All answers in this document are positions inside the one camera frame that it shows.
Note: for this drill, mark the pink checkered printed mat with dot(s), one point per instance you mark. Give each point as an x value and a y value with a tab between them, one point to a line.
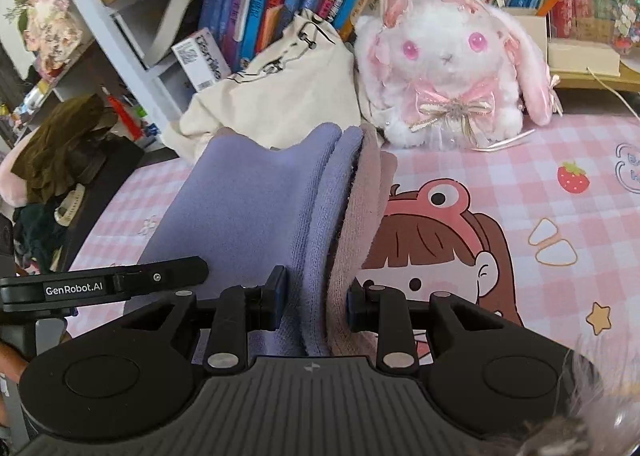
525	176

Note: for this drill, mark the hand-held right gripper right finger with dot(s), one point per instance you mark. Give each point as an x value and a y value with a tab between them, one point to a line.
354	308

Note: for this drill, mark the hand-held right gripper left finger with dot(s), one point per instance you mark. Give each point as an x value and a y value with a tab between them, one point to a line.
275	298

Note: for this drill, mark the beige box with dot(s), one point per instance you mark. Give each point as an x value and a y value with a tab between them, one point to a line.
525	36

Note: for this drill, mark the pink cake decoration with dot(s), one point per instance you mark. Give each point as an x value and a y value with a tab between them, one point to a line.
52	34

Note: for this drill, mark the grey white leaning book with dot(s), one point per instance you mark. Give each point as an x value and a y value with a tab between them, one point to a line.
177	21

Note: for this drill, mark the person's left hand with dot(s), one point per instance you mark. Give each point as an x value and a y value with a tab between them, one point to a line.
11	365

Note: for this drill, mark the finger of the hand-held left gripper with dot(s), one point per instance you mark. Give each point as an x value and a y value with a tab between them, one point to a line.
165	276

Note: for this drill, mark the purple and pink sweater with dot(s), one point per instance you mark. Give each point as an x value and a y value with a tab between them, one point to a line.
240	216

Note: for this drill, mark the dark green cloth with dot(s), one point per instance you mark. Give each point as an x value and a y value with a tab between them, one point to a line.
37	236

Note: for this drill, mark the white barcode box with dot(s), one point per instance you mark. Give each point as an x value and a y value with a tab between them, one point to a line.
200	59

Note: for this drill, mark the grey fluffy fur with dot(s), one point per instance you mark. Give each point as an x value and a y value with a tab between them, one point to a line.
590	386

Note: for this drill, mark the olive cloth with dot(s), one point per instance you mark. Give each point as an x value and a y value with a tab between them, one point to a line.
62	146

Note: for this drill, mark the orange pen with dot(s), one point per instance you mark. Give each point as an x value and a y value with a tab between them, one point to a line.
550	0

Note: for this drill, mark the white pink plush rabbit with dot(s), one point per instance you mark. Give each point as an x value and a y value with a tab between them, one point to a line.
440	66

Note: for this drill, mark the white watch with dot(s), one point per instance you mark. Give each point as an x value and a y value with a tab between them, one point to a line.
70	206

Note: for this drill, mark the cream garment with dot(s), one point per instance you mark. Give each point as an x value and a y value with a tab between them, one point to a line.
280	91

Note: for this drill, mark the white bookshelf frame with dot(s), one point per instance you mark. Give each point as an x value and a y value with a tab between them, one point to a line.
115	31

